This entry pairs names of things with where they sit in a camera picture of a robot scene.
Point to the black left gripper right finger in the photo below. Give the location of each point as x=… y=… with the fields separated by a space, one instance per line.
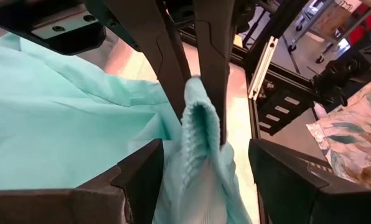
x=297 y=202

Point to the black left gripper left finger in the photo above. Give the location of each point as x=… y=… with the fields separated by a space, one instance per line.
x=64 y=205

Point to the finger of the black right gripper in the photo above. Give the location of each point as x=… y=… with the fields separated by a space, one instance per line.
x=160 y=46
x=213 y=62

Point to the turquoise garment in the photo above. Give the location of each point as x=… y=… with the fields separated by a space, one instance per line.
x=64 y=124

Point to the pale floral fabric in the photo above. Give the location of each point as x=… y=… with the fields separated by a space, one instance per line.
x=353 y=140

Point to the black labelled control box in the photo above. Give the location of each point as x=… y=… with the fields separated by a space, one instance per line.
x=285 y=112

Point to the wheeled shelf rack with bins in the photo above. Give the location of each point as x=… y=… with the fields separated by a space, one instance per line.
x=328 y=21

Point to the black tangled equipment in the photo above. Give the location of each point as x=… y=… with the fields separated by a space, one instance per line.
x=338 y=81

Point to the silver aluminium rail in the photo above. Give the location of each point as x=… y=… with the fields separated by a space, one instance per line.
x=263 y=68

